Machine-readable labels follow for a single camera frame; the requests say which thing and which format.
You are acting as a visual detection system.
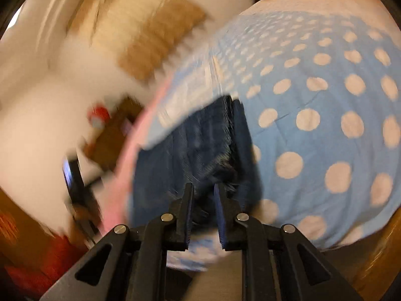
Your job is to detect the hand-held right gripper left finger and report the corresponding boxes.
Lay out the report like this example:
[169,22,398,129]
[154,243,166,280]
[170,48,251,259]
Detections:
[40,182,194,301]

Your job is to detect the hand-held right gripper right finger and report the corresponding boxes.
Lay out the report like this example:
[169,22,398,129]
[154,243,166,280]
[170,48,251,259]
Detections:
[214,182,364,301]

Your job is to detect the dark blue denim pants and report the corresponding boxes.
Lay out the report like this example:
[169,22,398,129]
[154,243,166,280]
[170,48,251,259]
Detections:
[128,95,264,236]

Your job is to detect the brown wooden door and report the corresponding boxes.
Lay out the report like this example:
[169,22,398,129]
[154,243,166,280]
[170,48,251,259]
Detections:
[0,186,65,258]

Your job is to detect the brown wooden nightstand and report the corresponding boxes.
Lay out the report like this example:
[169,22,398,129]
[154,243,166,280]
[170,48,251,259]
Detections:
[82,96,145,171]

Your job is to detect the red toy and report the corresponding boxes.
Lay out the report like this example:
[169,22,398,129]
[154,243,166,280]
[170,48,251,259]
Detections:
[87,107,112,130]

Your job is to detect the blue polka dot bedsheet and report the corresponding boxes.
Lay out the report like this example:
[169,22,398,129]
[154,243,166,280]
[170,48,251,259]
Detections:
[102,0,401,272]

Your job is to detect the beige curtain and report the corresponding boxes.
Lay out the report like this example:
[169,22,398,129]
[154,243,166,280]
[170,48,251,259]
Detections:
[67,0,208,84]

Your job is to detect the wooden bed frame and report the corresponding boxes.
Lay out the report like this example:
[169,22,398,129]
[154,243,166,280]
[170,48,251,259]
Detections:
[352,205,401,301]

